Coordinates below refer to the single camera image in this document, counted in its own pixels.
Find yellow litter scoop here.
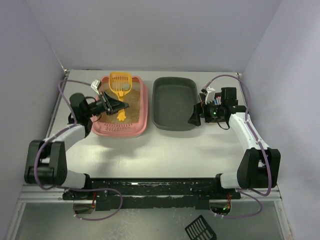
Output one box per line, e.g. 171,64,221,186
109,71,133,122

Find pink litter box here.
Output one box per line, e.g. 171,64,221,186
91,75,148,138

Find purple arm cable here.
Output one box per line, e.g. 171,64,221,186
201,74,273,219
34,79,124,221

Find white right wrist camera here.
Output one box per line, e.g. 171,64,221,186
200,86,216,105

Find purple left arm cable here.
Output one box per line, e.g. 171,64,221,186
34,79,124,221

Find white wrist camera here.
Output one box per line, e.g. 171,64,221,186
200,86,216,105
90,79,102,95

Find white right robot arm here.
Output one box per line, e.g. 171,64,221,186
188,87,281,191

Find black slotted spatula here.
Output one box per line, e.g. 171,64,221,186
184,215,217,240

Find dark hardcover book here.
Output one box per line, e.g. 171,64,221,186
199,92,221,105

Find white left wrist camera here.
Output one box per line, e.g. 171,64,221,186
90,79,102,95

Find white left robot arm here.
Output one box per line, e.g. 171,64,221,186
24,92,130,191

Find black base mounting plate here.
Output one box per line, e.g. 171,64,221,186
62,177,241,211

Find dark grey plastic tray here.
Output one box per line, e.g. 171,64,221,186
151,76,198,131

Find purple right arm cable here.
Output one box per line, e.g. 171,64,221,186
201,74,273,219

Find aluminium frame rail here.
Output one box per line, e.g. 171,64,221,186
19,181,282,203

